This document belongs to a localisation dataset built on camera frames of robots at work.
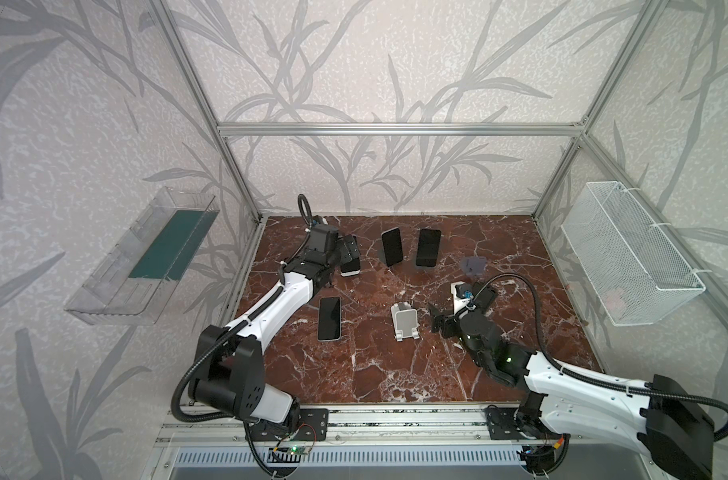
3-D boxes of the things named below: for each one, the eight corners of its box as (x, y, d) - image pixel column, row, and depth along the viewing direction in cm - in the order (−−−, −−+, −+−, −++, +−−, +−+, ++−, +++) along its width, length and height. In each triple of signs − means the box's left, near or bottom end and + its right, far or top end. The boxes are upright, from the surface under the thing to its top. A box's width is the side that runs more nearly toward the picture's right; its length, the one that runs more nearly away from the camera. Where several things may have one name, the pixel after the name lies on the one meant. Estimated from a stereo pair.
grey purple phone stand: (464, 275, 106) (466, 271, 104) (461, 260, 110) (462, 256, 108) (488, 275, 106) (489, 271, 104) (484, 260, 110) (485, 256, 108)
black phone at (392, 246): (387, 267, 106) (388, 244, 96) (380, 255, 110) (380, 232, 100) (403, 261, 108) (405, 238, 98) (396, 249, 112) (397, 226, 102)
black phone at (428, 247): (416, 271, 106) (420, 246, 95) (414, 254, 111) (418, 228, 100) (436, 271, 106) (442, 246, 95) (434, 254, 111) (439, 228, 100)
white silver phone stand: (394, 342, 90) (395, 333, 85) (390, 307, 97) (390, 298, 92) (418, 339, 90) (420, 331, 85) (412, 305, 97) (413, 296, 93)
